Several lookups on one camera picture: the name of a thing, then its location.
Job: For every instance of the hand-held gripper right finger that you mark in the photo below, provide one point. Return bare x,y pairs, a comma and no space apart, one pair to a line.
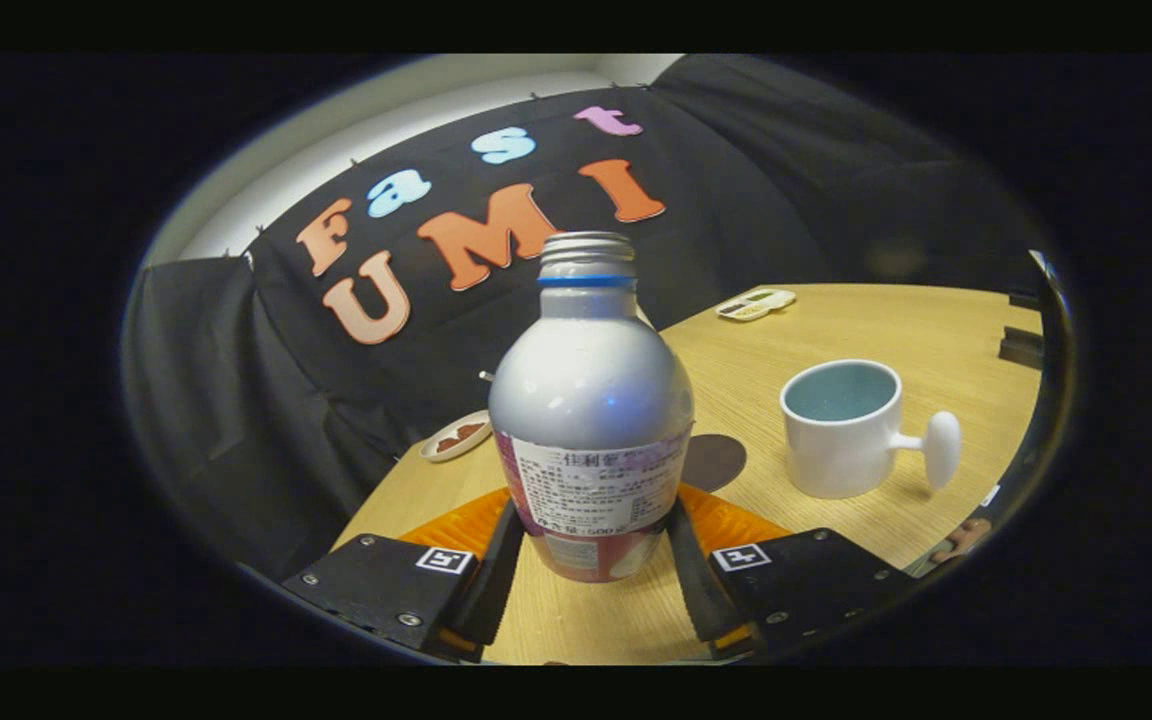
696,590

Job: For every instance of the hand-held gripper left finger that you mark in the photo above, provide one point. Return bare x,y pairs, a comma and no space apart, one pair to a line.
496,590

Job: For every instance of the dark brown round coaster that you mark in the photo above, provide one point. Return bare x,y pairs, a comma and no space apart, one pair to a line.
714,462

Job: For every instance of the white cup blue inside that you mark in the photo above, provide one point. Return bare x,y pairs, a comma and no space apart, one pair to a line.
841,455

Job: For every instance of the silver juice bottle red label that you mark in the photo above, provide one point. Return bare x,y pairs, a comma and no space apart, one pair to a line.
591,400

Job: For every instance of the white plate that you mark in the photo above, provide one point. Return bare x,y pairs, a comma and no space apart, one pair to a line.
436,448

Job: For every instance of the red-brown food pieces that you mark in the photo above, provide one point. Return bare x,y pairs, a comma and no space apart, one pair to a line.
460,436

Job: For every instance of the wooden table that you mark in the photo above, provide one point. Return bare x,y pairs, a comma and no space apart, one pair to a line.
736,380

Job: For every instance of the white compartment tray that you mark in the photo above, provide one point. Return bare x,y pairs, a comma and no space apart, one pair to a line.
756,304

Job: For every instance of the black table clamp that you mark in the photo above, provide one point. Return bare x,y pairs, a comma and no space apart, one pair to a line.
1024,298
1021,347

